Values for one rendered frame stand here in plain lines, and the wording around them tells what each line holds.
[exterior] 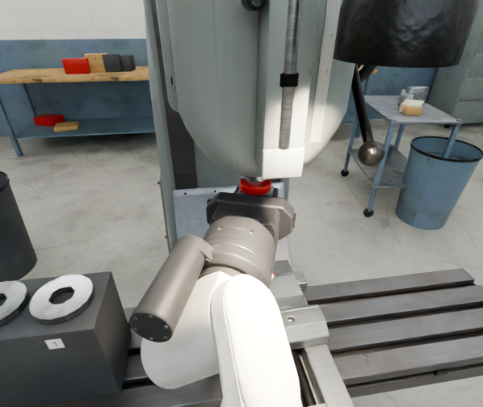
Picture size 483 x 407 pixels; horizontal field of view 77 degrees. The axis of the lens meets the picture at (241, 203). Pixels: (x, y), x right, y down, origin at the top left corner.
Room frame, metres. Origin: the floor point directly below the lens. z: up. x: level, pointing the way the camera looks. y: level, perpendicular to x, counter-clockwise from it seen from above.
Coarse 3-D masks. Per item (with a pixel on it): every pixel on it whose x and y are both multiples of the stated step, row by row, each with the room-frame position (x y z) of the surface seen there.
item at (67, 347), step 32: (0, 288) 0.34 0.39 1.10; (32, 288) 0.35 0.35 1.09; (64, 288) 0.34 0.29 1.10; (96, 288) 0.35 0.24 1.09; (0, 320) 0.28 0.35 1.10; (32, 320) 0.29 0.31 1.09; (64, 320) 0.29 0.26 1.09; (96, 320) 0.29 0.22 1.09; (0, 352) 0.26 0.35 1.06; (32, 352) 0.26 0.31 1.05; (64, 352) 0.27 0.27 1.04; (96, 352) 0.27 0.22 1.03; (0, 384) 0.25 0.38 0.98; (32, 384) 0.26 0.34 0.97; (64, 384) 0.26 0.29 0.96; (96, 384) 0.27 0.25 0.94
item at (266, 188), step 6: (240, 180) 0.40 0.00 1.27; (246, 180) 0.39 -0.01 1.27; (270, 180) 0.39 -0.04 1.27; (240, 186) 0.38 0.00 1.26; (246, 186) 0.38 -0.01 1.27; (252, 186) 0.38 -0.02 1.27; (258, 186) 0.38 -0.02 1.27; (264, 186) 0.38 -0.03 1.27; (270, 186) 0.38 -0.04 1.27; (246, 192) 0.37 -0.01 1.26; (252, 192) 0.37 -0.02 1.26; (258, 192) 0.37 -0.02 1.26; (264, 192) 0.37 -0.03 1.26
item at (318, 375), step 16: (272, 272) 0.51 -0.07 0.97; (288, 272) 0.46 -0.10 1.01; (304, 288) 0.44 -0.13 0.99; (304, 304) 0.41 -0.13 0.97; (304, 352) 0.31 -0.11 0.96; (320, 352) 0.31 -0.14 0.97; (304, 368) 0.30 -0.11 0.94; (320, 368) 0.28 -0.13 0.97; (336, 368) 0.28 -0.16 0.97; (304, 384) 0.26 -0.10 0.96; (320, 384) 0.26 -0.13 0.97; (336, 384) 0.26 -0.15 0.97; (304, 400) 0.24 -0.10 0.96; (320, 400) 0.24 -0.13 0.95; (336, 400) 0.23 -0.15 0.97
